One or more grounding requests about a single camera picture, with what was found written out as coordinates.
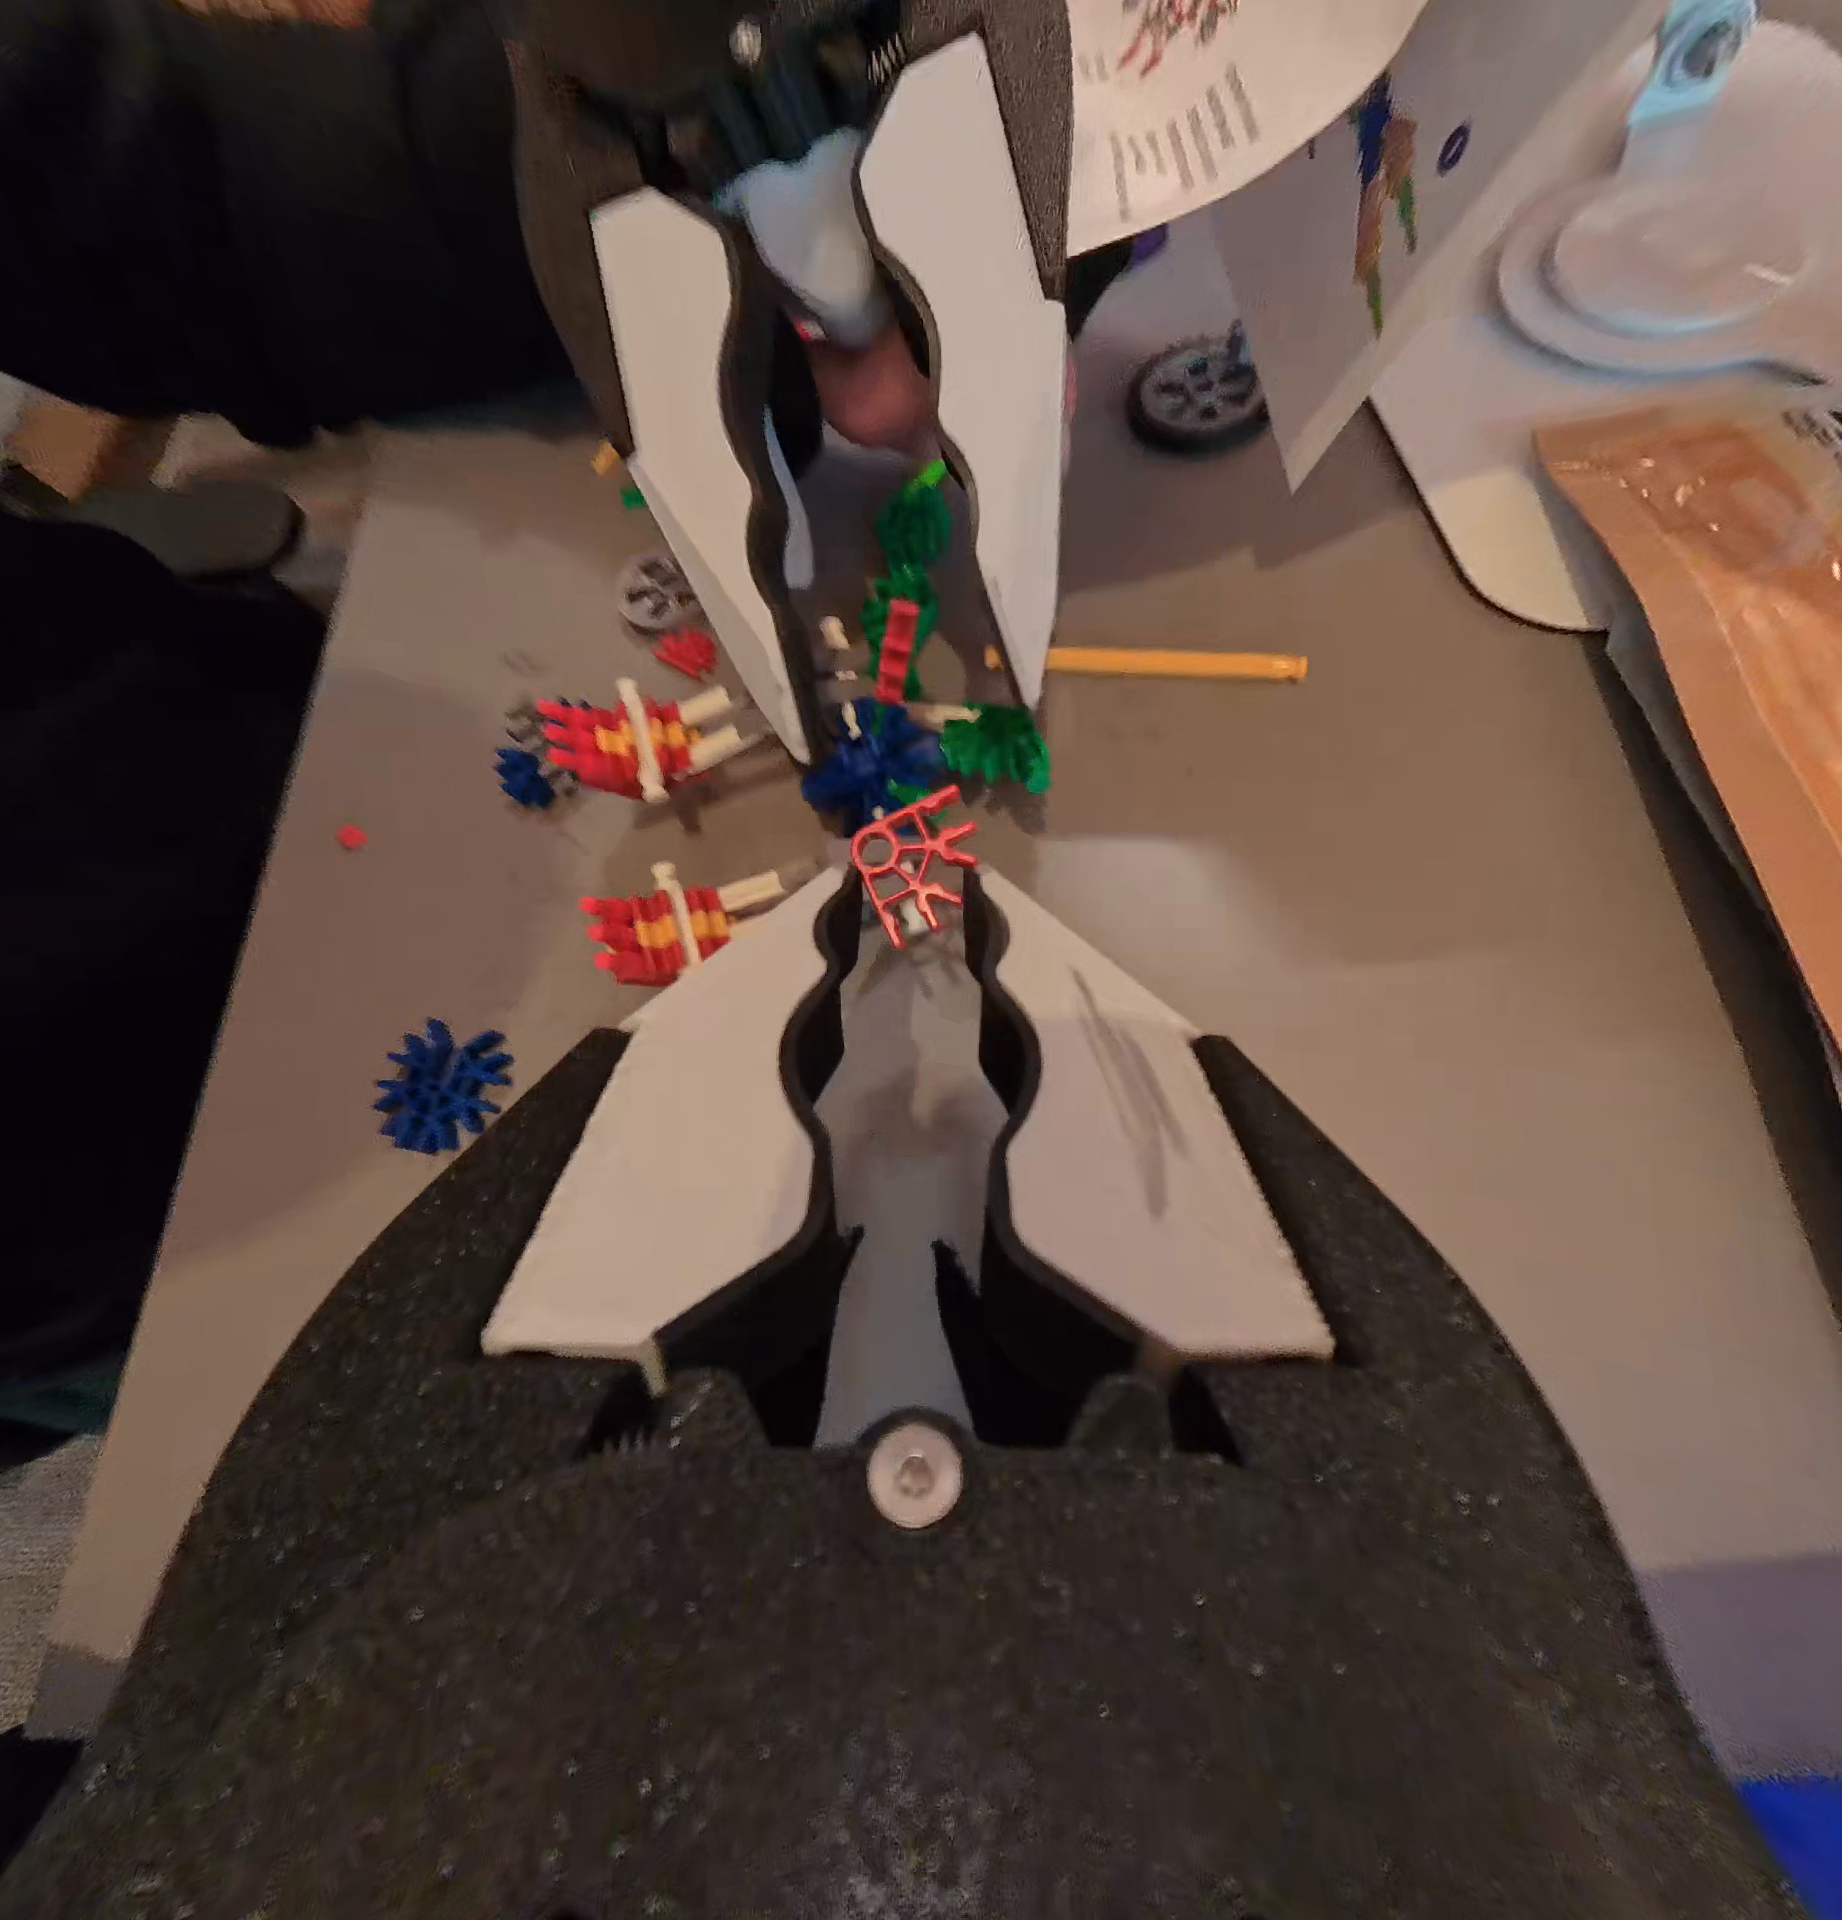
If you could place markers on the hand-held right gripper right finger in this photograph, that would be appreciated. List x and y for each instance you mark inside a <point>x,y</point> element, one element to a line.
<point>1148,1185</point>

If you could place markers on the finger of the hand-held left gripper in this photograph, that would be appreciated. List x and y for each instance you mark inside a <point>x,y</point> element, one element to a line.
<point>1014,375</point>
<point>684,375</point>

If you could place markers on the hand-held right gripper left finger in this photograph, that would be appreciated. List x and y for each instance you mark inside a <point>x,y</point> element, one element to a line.
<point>684,1185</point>

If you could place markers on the red fan-shaped toy connector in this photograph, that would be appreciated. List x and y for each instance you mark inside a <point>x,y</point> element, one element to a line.
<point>877,852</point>

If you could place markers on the multicolour toy construction model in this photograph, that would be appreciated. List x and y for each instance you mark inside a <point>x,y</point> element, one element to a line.
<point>864,774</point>

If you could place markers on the person's left hand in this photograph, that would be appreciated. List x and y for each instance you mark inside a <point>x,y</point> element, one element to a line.
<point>877,384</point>

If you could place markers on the black toy wheel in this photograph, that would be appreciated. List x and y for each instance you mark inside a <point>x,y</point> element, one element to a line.
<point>1164,408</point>

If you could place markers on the grey toy wheel hub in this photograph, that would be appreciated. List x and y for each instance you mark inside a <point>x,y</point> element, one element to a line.
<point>652,596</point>

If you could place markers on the blue snowflake toy connector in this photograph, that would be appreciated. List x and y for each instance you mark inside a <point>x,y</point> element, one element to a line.
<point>440,1086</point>

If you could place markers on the small red toy connector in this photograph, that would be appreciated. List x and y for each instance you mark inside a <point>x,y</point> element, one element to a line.
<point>689,655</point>

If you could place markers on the long orange toy rod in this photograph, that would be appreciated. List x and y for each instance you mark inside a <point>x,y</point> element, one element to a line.
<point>1164,663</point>

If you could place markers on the red yellow toy leg assembly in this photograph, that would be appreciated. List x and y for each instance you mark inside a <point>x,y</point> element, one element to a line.
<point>608,748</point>

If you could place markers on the blue and grey snowflake connectors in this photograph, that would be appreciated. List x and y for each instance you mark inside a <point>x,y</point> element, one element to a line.
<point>523,777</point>

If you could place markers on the person's dark clothed legs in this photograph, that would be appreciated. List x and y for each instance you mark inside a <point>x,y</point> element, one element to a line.
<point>97,898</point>

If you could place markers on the orange printed plastic bag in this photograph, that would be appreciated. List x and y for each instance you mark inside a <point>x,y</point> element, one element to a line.
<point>1761,630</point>

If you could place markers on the blue plastic bin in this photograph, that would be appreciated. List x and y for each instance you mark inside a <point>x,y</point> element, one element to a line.
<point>1821,1860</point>

